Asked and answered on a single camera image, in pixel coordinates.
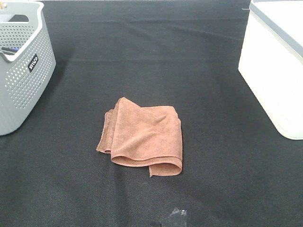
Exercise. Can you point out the grey perforated plastic basket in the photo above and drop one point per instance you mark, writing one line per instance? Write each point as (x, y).
(25, 75)

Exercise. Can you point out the black table cloth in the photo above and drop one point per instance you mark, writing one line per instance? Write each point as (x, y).
(238, 171)

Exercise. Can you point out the brown towel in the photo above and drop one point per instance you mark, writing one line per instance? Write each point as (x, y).
(137, 136)

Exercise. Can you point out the dark item inside basket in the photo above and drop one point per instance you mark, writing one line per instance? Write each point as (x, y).
(8, 51)

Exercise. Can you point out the white storage box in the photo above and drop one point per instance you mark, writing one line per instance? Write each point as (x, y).
(271, 62)

